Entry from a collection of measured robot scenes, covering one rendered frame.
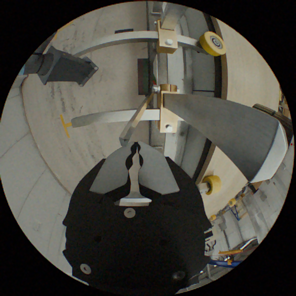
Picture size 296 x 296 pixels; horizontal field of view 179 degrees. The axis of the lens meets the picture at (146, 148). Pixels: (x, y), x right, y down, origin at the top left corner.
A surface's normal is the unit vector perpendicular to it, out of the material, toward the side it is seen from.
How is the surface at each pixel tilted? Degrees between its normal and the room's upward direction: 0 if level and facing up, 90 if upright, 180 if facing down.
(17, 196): 90
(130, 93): 0
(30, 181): 90
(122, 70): 0
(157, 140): 0
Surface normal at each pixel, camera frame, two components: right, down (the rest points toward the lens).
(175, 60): 0.04, 0.53
